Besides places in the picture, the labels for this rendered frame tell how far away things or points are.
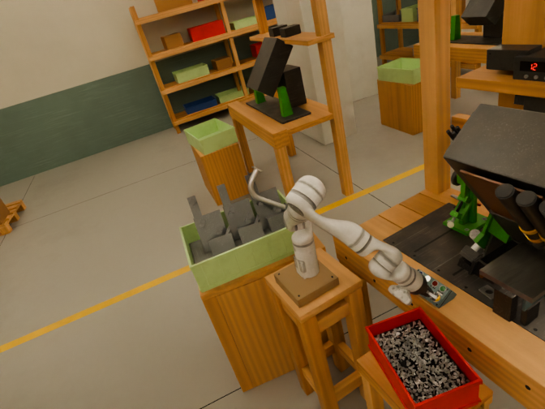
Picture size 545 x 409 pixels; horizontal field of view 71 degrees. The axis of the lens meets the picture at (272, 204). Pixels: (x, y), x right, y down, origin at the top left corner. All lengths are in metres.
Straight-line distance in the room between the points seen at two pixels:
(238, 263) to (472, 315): 1.04
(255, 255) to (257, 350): 0.62
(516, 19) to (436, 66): 0.39
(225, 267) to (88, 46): 6.41
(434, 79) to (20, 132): 7.32
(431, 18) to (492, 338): 1.25
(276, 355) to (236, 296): 0.53
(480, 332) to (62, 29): 7.48
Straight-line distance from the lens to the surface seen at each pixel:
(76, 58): 7.91
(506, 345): 1.44
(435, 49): 1.88
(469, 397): 1.37
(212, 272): 1.91
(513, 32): 1.66
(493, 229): 1.49
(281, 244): 1.94
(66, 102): 8.01
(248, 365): 2.37
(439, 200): 2.11
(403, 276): 1.25
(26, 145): 8.28
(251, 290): 2.00
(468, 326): 1.47
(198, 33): 7.48
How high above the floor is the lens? 2.01
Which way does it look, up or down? 29 degrees down
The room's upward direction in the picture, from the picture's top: 15 degrees counter-clockwise
